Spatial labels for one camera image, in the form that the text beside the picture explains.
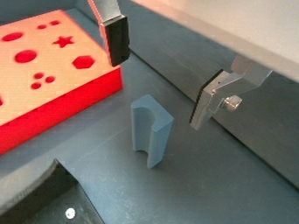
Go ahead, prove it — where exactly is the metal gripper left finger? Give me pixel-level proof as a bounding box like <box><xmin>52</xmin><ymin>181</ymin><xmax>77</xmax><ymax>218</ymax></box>
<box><xmin>88</xmin><ymin>0</ymin><xmax>129</xmax><ymax>67</ymax></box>

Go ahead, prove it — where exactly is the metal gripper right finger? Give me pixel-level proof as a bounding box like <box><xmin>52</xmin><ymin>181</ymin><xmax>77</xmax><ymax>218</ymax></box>
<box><xmin>191</xmin><ymin>55</ymin><xmax>272</xmax><ymax>130</ymax></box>

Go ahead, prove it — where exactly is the blue arch block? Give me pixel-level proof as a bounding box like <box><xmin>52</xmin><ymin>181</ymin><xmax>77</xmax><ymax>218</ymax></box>
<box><xmin>131</xmin><ymin>94</ymin><xmax>173</xmax><ymax>169</ymax></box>

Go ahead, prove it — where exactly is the red shape sorter board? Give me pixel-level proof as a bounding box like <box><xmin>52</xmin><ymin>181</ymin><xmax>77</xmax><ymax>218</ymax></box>
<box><xmin>0</xmin><ymin>10</ymin><xmax>123</xmax><ymax>155</ymax></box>

